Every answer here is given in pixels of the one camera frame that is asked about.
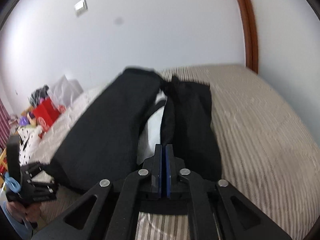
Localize beige striped bedspread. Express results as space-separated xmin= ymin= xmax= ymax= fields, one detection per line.
xmin=20 ymin=64 xmax=320 ymax=240

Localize black and white bag contents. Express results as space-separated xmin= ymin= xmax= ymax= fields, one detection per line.
xmin=29 ymin=84 xmax=51 ymax=106

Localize black and white patterned cloth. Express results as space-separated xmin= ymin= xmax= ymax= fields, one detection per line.
xmin=17 ymin=124 xmax=45 ymax=166

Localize brown wooden door frame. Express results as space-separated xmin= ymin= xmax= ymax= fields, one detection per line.
xmin=230 ymin=0 xmax=259 ymax=74

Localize red gift bag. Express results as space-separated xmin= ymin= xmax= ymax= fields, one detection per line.
xmin=32 ymin=97 xmax=62 ymax=133

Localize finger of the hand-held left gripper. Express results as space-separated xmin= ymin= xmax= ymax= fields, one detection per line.
xmin=25 ymin=181 xmax=60 ymax=202
xmin=20 ymin=161 xmax=52 ymax=181

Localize red striped curtain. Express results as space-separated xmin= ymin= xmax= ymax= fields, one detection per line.
xmin=0 ymin=97 xmax=13 ymax=148

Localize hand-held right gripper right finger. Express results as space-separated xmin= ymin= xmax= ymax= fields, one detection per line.
xmin=163 ymin=144 xmax=293 ymax=240

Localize yellow and orange toy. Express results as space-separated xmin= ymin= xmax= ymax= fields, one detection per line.
xmin=0 ymin=147 xmax=8 ymax=179

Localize white wall switch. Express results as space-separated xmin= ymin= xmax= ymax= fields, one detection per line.
xmin=74 ymin=0 xmax=89 ymax=18

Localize white plastic bag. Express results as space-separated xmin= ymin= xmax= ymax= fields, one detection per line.
xmin=48 ymin=74 xmax=84 ymax=106

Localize white garment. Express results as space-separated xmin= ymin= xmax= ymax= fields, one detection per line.
xmin=136 ymin=91 xmax=168 ymax=166

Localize person's left forearm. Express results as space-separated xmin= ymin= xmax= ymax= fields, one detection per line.
xmin=0 ymin=204 xmax=34 ymax=240

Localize black garment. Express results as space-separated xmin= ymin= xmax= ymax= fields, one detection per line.
xmin=46 ymin=66 xmax=223 ymax=216

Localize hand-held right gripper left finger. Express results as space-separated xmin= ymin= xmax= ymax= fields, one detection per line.
xmin=30 ymin=144 xmax=163 ymax=240

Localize person's left hand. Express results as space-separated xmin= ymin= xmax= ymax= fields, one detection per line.
xmin=9 ymin=200 xmax=42 ymax=229

